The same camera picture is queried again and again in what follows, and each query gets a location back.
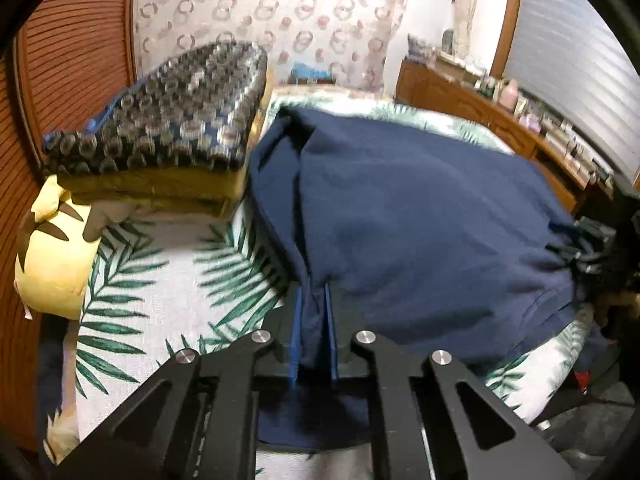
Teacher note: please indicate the yellow striped plush toy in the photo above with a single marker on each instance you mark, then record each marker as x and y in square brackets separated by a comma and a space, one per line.
[55, 270]

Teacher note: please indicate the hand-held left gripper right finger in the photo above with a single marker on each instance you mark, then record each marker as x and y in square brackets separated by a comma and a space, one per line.
[331, 340]

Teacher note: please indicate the pink thermos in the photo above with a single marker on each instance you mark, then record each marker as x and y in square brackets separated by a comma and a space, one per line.
[509, 95]

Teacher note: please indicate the blue plastic bag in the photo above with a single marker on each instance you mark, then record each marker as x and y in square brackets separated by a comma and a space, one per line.
[310, 71]

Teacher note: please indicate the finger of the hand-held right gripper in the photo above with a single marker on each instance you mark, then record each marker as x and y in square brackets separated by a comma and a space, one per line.
[570, 257]

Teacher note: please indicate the leaf print bedsheet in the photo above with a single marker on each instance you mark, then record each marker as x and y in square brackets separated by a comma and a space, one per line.
[165, 300]

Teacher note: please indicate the golden folded blanket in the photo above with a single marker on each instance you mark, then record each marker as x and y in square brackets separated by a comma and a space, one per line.
[165, 190]

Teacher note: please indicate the navy printed t-shirt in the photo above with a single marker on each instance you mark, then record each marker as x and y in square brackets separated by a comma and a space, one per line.
[400, 220]

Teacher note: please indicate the wooden cabinet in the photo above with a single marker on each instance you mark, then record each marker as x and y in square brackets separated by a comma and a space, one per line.
[450, 100]

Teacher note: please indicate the patterned bag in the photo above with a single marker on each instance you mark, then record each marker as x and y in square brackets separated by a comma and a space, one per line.
[422, 47]

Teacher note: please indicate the cream curtain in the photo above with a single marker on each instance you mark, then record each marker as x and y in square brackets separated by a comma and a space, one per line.
[467, 5]

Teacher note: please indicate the wooden window frame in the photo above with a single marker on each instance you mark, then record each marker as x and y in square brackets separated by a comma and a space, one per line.
[507, 15]

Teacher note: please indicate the dark floral folded blanket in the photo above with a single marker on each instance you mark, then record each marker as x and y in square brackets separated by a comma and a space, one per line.
[175, 110]

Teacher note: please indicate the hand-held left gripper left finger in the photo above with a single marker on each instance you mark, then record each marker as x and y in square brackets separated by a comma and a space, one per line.
[296, 340]

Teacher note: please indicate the wooden louvered door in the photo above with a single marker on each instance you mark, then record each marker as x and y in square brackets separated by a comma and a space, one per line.
[75, 50]

